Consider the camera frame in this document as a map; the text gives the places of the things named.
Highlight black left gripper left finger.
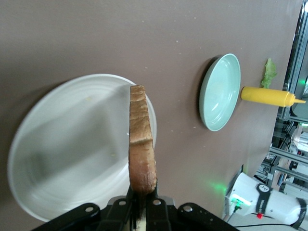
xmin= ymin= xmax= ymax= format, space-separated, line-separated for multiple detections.
xmin=31 ymin=185 xmax=135 ymax=231

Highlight aluminium frame structure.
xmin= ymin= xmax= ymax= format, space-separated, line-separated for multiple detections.
xmin=259 ymin=0 xmax=308 ymax=193

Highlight pale green plate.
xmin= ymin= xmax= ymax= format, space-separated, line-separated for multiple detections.
xmin=198 ymin=53 xmax=241 ymax=132

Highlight yellow mustard squeeze bottle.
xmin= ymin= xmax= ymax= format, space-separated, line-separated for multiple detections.
xmin=241 ymin=86 xmax=307 ymax=108

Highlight brown toasted bread slice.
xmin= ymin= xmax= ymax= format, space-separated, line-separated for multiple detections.
xmin=128 ymin=84 xmax=158 ymax=231

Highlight beige plate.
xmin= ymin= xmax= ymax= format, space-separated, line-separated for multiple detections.
xmin=7 ymin=74 xmax=158 ymax=223

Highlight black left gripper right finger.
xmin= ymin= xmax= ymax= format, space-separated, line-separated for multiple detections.
xmin=144 ymin=180 xmax=238 ymax=231

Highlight green lettuce leaf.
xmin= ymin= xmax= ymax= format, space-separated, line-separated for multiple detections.
xmin=261 ymin=58 xmax=277 ymax=89

